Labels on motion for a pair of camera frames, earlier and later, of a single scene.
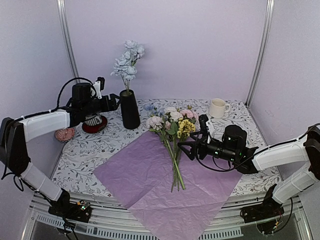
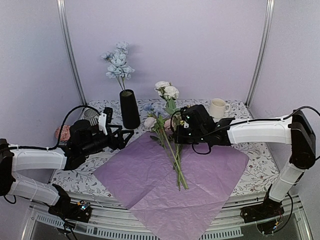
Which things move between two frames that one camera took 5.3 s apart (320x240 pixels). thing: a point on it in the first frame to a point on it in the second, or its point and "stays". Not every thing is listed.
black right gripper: x=192 y=155 to x=179 y=136
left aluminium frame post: x=64 y=19 stays
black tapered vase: x=130 y=115 stays
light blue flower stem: x=124 y=66 to x=118 y=69
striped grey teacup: x=94 y=120 stays
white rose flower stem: x=174 y=158 to x=169 y=92
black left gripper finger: x=116 y=104 to x=122 y=141
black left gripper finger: x=113 y=96 to x=109 y=130
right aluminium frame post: x=262 y=51 stays
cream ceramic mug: x=217 y=108 stays
